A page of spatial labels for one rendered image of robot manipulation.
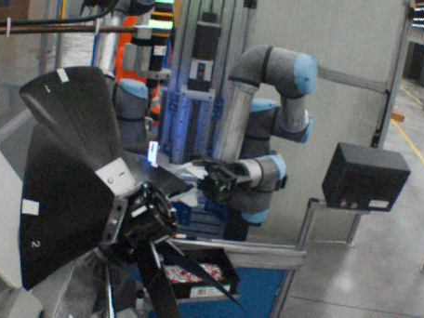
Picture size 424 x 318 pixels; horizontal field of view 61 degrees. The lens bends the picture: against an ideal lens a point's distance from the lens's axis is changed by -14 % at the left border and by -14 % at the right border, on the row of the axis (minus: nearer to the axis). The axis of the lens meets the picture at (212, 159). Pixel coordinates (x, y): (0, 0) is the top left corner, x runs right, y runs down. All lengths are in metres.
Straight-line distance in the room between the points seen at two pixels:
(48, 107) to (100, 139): 0.13
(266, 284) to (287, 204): 1.56
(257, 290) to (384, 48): 1.94
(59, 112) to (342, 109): 2.29
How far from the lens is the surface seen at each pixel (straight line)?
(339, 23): 2.76
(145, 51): 0.78
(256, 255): 1.41
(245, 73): 1.18
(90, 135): 0.82
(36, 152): 0.55
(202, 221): 1.71
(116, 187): 0.82
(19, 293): 0.67
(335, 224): 3.22
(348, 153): 1.30
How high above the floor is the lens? 1.61
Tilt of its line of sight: 22 degrees down
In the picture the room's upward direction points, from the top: 9 degrees clockwise
